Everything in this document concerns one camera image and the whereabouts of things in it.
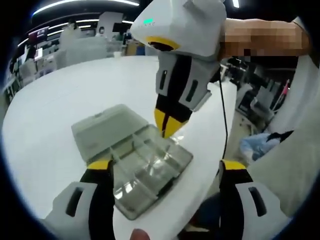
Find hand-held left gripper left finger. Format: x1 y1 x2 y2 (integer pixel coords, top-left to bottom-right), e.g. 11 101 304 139
37 159 116 240

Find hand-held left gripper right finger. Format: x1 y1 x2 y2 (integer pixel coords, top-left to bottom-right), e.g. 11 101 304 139
218 159 293 240

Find grey transparent guide fixture box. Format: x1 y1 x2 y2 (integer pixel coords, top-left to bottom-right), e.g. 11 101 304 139
71 103 195 221

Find person's left hand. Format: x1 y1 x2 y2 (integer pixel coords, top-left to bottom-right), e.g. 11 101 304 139
131 227 152 240

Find person's blue jeans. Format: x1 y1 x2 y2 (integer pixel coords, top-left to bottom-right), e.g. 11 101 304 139
239 131 283 161

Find white office chair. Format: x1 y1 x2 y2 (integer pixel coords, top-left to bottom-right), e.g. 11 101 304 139
239 82 281 121

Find pale grey panel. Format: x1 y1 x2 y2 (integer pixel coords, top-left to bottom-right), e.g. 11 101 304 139
53 37 108 70

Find red screen monitor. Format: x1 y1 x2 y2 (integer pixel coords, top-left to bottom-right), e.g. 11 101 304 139
28 28 48 42

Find black cable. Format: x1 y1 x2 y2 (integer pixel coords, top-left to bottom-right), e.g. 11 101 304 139
217 63 229 162

